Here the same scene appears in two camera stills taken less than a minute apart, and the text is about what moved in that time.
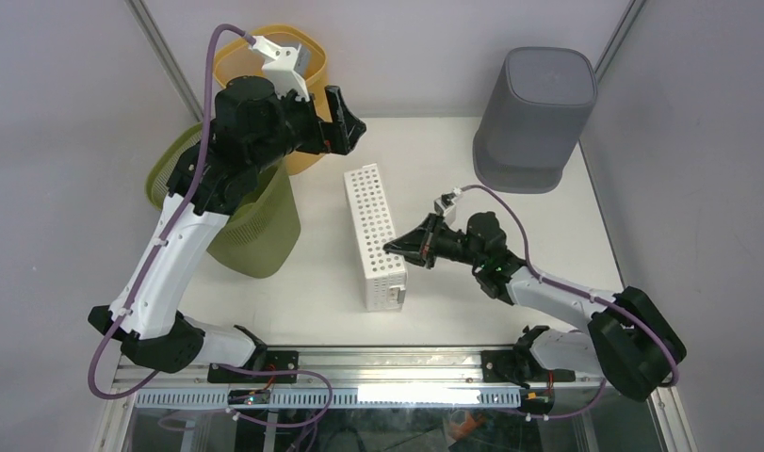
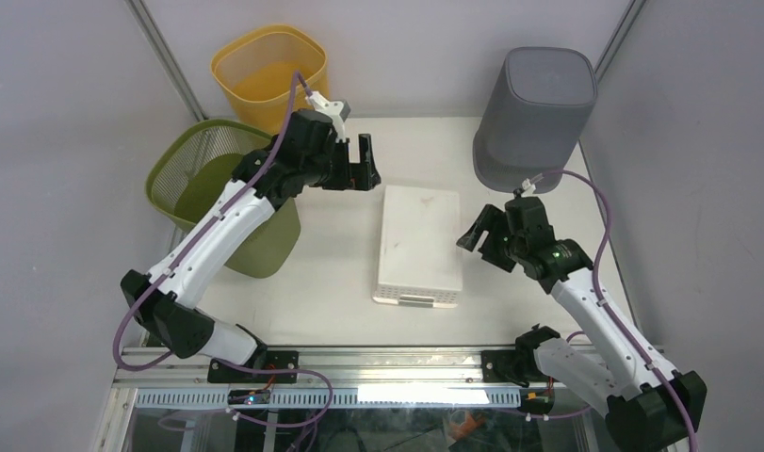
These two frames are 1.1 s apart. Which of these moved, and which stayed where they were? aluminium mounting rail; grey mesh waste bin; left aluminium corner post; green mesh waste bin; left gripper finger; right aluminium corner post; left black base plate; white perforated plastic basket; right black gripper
Moved: white perforated plastic basket; right black gripper; left gripper finger
Stayed: grey mesh waste bin; left black base plate; right aluminium corner post; left aluminium corner post; aluminium mounting rail; green mesh waste bin
